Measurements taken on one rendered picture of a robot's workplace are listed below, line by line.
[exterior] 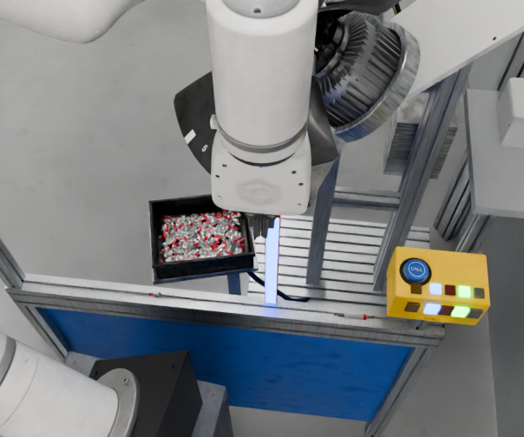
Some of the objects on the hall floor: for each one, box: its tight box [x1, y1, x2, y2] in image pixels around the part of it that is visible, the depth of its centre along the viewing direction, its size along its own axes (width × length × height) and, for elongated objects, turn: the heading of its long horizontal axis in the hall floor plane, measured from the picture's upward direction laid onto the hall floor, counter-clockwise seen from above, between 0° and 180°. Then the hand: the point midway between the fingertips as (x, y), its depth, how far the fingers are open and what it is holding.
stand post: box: [372, 61, 474, 292], centre depth 178 cm, size 4×9×115 cm, turn 174°
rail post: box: [17, 305, 74, 364], centre depth 172 cm, size 4×4×78 cm
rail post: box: [365, 347, 436, 437], centre depth 167 cm, size 4×4×78 cm
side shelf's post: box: [455, 214, 496, 254], centre depth 189 cm, size 4×4×83 cm
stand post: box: [305, 153, 341, 285], centre depth 189 cm, size 4×9×91 cm, turn 174°
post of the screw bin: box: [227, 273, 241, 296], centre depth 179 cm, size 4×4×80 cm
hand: (261, 218), depth 74 cm, fingers closed
